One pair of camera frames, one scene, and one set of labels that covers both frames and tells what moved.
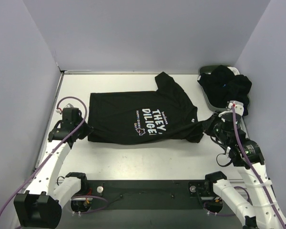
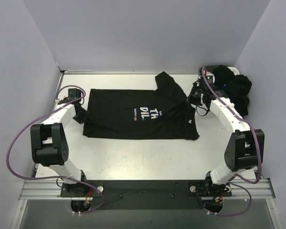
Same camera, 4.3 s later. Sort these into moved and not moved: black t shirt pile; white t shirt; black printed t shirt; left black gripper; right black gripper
Moved: left black gripper; right black gripper; black printed t shirt
Not moved: black t shirt pile; white t shirt
